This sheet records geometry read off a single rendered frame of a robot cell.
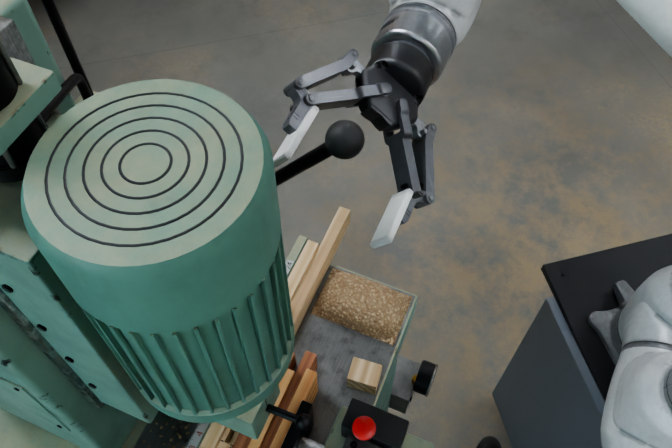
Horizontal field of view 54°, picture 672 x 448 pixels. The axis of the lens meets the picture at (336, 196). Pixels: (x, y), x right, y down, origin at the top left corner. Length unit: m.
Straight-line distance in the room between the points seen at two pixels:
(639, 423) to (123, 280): 0.89
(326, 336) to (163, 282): 0.64
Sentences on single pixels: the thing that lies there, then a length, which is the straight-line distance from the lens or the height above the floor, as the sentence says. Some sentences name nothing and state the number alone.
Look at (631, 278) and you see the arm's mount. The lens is 1.54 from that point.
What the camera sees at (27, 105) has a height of 1.52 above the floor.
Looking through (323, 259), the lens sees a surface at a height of 0.94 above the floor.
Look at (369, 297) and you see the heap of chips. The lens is 1.04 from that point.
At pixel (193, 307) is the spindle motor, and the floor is 1.45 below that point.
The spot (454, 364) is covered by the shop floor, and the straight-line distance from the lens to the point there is 2.03.
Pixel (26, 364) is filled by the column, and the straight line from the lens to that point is 0.81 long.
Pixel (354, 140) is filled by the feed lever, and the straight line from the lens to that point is 0.57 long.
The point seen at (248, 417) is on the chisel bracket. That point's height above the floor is 1.07.
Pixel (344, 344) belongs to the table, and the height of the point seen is 0.90.
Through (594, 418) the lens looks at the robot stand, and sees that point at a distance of 1.45.
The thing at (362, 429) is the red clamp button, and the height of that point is 1.02.
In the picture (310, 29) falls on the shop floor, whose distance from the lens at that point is 2.88.
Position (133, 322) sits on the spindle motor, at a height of 1.43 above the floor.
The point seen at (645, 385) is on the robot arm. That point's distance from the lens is 1.15.
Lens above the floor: 1.87
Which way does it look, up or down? 55 degrees down
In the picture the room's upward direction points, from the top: straight up
